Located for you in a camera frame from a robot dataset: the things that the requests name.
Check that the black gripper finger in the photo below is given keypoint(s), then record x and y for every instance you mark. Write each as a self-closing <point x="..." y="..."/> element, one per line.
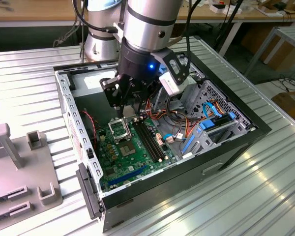
<point x="110" y="93"/>
<point x="141" y="94"/>

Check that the CPU with silver top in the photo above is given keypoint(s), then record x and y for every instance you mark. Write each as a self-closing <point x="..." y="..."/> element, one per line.
<point x="129" y="110"/>

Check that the metal locking lever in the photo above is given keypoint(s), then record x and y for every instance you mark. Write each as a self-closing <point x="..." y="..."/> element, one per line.
<point x="127" y="129"/>

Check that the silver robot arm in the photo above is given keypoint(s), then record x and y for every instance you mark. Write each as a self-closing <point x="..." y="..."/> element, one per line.
<point x="150" y="24"/>

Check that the CPU socket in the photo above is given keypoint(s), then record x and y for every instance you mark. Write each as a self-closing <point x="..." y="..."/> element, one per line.
<point x="126" y="148"/>

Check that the grey power supply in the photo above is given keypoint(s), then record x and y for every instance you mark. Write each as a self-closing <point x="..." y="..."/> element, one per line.
<point x="88" y="105"/>

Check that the grey metal drive cage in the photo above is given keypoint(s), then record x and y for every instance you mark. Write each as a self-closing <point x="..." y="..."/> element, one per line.
<point x="188" y="96"/>

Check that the black RAM slot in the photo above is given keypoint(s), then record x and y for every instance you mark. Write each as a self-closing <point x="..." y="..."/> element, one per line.
<point x="147" y="142"/>
<point x="153" y="142"/>

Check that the green motherboard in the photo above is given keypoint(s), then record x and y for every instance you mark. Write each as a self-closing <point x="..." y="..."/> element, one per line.
<point x="141" y="152"/>

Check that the hard disk in blue carrier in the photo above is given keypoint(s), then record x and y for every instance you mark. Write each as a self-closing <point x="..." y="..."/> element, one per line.
<point x="207" y="125"/>

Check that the blue expansion slot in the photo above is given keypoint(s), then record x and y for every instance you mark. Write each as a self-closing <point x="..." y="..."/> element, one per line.
<point x="127" y="175"/>

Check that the grey perforated disk bay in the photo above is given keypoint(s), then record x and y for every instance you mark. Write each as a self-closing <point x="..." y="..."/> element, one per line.
<point x="236" y="108"/>

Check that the black PC case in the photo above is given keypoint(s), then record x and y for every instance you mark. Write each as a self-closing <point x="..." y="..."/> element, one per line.
<point x="177" y="186"/>

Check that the black plastic case latch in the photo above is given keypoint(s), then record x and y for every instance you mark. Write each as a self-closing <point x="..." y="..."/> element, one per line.
<point x="88" y="191"/>

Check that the wooden desk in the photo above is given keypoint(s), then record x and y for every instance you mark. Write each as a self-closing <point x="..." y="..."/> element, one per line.
<point x="39" y="12"/>

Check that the black slanted pole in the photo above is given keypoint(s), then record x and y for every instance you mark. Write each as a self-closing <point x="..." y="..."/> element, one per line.
<point x="236" y="11"/>

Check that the brown cardboard boxes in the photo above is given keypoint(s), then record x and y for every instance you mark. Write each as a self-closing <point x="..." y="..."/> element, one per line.
<point x="253" y="37"/>

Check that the grey parts rack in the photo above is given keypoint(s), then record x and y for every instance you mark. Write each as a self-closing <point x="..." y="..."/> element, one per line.
<point x="19" y="177"/>

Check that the cardboard box with label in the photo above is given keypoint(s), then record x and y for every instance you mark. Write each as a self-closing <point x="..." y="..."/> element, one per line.
<point x="290" y="100"/>

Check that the white metal table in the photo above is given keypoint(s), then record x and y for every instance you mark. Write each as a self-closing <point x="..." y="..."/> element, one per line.
<point x="292" y="34"/>

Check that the black camera bracket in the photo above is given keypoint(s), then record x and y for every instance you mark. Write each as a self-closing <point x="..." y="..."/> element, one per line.
<point x="163" y="57"/>

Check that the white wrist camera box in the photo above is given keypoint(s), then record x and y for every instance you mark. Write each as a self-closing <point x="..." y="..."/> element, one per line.
<point x="172" y="84"/>

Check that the small silver wrist camera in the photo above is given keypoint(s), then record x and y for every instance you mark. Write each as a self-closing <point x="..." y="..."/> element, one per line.
<point x="118" y="25"/>

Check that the blue plastic rail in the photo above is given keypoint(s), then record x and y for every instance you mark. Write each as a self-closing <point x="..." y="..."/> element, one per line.
<point x="188" y="143"/>

